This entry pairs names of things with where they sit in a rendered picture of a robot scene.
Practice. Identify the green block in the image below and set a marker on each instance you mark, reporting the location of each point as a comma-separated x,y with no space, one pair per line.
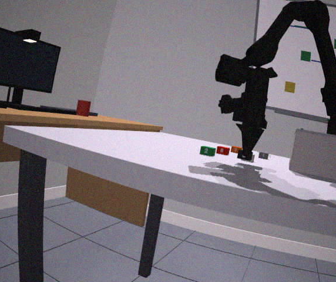
209,151

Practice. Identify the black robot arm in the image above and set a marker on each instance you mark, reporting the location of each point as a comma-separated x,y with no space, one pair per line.
235,71

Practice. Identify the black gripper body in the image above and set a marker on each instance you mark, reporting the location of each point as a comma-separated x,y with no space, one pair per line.
253,113

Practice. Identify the orange block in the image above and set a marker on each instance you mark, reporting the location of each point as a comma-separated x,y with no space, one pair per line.
235,149

